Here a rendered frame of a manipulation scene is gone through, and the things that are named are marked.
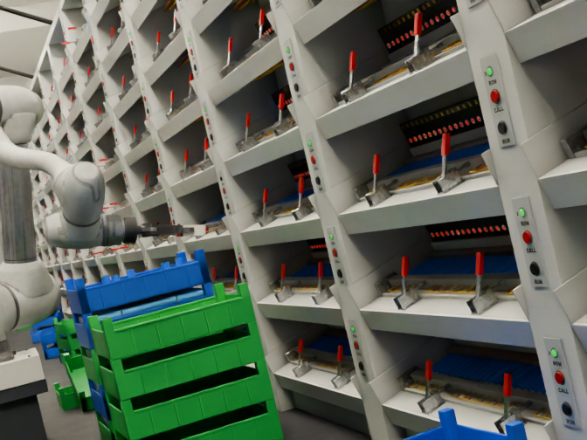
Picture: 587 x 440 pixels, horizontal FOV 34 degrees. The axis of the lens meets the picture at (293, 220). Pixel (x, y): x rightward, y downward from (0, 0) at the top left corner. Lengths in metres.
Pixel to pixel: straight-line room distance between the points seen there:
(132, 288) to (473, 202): 0.99
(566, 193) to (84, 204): 1.59
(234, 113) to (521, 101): 1.42
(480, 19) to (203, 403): 0.98
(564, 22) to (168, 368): 1.07
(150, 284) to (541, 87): 1.17
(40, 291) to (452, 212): 1.89
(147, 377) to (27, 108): 1.40
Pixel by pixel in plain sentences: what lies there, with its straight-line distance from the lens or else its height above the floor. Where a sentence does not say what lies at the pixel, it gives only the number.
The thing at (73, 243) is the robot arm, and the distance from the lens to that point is 2.69.
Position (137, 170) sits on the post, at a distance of 3.94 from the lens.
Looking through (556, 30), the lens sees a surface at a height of 0.66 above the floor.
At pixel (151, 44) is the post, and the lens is 3.31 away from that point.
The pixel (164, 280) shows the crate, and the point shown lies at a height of 0.43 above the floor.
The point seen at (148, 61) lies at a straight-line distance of 3.29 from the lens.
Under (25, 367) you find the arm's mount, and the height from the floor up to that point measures 0.25.
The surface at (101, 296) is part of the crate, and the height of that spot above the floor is 0.43.
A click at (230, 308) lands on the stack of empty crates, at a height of 0.36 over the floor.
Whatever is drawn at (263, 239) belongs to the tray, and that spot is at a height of 0.46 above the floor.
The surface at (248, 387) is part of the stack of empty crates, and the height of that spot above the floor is 0.20.
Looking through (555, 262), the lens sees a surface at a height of 0.38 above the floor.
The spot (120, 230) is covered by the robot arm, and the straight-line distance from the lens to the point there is 2.71.
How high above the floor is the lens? 0.53
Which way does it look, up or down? 1 degrees down
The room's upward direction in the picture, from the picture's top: 13 degrees counter-clockwise
